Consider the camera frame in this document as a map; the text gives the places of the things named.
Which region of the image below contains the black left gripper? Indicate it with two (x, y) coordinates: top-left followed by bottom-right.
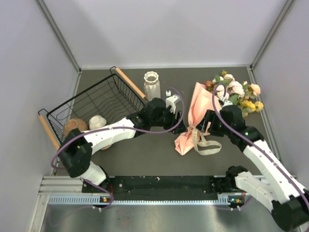
(151, 105), (187, 134)

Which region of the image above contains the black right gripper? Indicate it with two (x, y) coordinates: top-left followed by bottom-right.
(197, 109), (232, 136)

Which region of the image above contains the cream printed ribbon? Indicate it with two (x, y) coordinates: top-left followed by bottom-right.
(192, 128), (222, 156)

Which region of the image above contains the mixed artificial flower bunch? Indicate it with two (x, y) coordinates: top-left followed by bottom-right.
(205, 70), (264, 117)

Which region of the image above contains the pink wrapping paper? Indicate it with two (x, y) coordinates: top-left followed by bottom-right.
(174, 82), (221, 156)

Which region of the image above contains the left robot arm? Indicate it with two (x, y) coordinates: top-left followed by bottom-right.
(57, 94), (187, 192)

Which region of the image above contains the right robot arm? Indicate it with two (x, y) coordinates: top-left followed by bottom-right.
(197, 105), (309, 232)

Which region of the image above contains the white ribbed ceramic vase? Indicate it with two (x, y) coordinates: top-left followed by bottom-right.
(144, 71), (161, 101)

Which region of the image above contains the white ceramic bowl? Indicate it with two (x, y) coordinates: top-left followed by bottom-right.
(89, 115), (107, 130)

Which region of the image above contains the brown glass jar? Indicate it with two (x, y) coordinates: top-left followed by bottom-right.
(63, 118), (88, 137)

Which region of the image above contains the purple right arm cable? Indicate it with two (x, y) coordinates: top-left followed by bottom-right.
(212, 83), (309, 211)

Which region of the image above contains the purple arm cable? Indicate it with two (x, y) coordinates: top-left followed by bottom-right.
(212, 83), (309, 211)
(50, 87), (186, 211)

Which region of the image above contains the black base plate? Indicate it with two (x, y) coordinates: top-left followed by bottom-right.
(81, 175), (244, 194)

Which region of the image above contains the black wire basket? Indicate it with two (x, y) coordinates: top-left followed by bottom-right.
(38, 66), (145, 149)

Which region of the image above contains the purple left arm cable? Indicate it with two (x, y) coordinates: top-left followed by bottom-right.
(50, 87), (186, 211)

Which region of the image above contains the grey slotted cable duct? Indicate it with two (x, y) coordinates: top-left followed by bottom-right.
(48, 194), (244, 205)

